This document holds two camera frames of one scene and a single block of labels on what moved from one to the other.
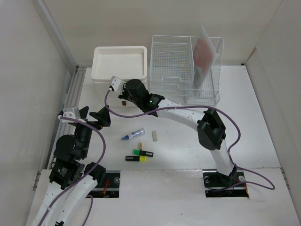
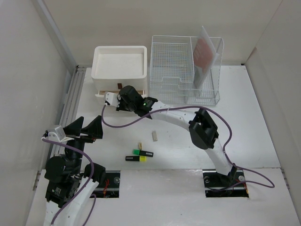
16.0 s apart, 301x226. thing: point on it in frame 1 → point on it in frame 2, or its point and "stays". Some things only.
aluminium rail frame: x=72 y=100 stays
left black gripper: x=103 y=118 → x=94 y=129
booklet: x=204 y=56 stays
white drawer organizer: x=125 y=62 stays
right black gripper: x=123 y=95 → x=120 y=100
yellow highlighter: x=140 y=158 stays
